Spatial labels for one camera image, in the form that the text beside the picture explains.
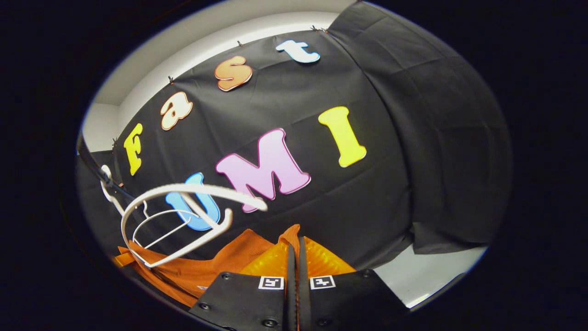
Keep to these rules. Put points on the black backdrop cloth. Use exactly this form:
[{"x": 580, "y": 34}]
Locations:
[{"x": 390, "y": 184}]

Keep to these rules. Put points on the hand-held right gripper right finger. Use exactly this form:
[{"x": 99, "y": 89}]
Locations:
[{"x": 349, "y": 299}]

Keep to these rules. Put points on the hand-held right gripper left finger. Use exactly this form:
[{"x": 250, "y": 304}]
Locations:
[{"x": 248, "y": 299}]

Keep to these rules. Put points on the black clothes rack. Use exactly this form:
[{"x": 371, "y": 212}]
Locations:
[{"x": 98, "y": 170}]

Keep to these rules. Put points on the white plastic hanger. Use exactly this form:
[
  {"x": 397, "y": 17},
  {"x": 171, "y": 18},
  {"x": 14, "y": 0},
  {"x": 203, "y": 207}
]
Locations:
[
  {"x": 206, "y": 189},
  {"x": 107, "y": 186}
]

